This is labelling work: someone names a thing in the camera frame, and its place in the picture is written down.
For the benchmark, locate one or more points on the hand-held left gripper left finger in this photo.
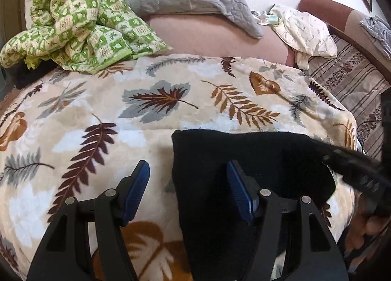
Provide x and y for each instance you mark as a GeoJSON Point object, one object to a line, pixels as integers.
{"type": "Point", "coordinates": [139, 189]}

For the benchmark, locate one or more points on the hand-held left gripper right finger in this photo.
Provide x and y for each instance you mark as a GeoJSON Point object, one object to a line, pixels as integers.
{"type": "Point", "coordinates": [241, 189]}

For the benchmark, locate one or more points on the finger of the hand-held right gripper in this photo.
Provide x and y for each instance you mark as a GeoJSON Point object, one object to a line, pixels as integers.
{"type": "Point", "coordinates": [345, 159]}

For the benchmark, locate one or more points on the black pants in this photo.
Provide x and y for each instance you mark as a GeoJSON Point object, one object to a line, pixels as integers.
{"type": "Point", "coordinates": [213, 162]}

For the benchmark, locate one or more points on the person's right hand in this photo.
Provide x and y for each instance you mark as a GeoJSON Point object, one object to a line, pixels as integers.
{"type": "Point", "coordinates": [371, 227]}

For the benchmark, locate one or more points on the brown striped floral sheet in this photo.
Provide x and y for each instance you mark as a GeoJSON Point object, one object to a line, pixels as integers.
{"type": "Point", "coordinates": [351, 82]}

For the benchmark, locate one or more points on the leaf print fleece blanket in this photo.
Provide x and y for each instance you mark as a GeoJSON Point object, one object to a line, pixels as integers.
{"type": "Point", "coordinates": [107, 107]}

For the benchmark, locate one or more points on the white sprig print cloth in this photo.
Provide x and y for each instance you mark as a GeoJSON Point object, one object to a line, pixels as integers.
{"type": "Point", "coordinates": [305, 33]}

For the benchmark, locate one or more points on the grey patterned cloth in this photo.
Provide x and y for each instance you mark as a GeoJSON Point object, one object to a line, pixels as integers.
{"type": "Point", "coordinates": [377, 30]}

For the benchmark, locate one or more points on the brown padded headboard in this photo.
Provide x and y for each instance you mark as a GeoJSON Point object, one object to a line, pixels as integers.
{"type": "Point", "coordinates": [336, 14]}

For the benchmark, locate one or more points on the pink bed sheet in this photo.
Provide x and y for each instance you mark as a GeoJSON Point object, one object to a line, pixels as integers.
{"type": "Point", "coordinates": [213, 37]}

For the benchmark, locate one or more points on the pale green small cloth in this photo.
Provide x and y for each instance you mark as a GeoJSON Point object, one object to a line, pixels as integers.
{"type": "Point", "coordinates": [268, 18]}

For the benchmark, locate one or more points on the green patterned quilt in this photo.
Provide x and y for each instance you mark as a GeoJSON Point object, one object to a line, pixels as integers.
{"type": "Point", "coordinates": [82, 24]}

